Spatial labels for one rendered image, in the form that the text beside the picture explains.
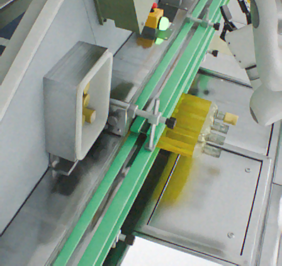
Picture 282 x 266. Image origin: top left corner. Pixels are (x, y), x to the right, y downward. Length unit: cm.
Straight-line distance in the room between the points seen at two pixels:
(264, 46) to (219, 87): 111
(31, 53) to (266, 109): 51
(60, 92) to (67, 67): 6
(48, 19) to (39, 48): 7
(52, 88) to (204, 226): 60
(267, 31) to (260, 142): 94
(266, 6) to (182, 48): 78
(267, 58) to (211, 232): 65
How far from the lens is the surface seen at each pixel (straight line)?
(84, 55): 102
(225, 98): 182
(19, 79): 87
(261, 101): 99
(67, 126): 100
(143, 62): 135
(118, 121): 119
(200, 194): 137
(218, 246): 126
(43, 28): 92
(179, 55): 145
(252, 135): 168
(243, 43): 112
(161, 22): 149
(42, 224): 102
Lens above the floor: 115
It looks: 11 degrees down
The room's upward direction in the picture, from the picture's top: 107 degrees clockwise
